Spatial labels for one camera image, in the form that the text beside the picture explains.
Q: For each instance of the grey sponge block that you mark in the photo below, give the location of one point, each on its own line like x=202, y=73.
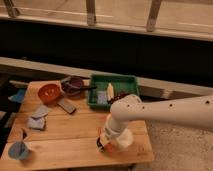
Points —
x=68, y=107

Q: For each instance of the green plastic tray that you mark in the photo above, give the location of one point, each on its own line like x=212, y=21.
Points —
x=120, y=83

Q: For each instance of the orange red pepper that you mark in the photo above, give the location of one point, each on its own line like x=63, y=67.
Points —
x=109, y=148

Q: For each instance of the blue plastic cup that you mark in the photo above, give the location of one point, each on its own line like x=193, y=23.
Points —
x=18, y=151

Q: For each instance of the upper grey cloth piece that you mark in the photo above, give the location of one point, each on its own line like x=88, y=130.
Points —
x=41, y=111

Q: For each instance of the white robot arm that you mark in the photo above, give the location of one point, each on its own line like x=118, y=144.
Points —
x=192, y=112

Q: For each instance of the lower grey cloth piece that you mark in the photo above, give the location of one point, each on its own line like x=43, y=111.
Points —
x=38, y=124

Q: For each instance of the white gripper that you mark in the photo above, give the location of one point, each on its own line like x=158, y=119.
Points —
x=110, y=131

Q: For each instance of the dark grape bunch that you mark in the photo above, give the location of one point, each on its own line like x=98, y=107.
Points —
x=119, y=96

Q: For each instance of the grey cloth piece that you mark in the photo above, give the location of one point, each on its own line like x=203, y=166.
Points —
x=38, y=124
x=41, y=111

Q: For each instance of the white plastic cup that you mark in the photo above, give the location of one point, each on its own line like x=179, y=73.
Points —
x=125, y=139

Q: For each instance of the blue cloth beside table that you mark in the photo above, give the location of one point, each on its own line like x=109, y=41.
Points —
x=18, y=97

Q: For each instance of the small metal cup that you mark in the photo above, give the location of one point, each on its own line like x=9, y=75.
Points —
x=99, y=145

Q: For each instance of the blue cloth in tray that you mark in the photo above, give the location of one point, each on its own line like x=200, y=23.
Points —
x=102, y=97

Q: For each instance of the yellow banana toy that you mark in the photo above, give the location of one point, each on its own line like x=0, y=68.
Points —
x=110, y=92

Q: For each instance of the orange plastic bowl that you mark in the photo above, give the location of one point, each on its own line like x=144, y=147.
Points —
x=49, y=93

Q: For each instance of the black spoon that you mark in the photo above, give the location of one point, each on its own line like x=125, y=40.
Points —
x=83, y=88

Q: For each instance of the dark purple bowl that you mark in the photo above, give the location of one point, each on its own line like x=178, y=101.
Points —
x=72, y=85

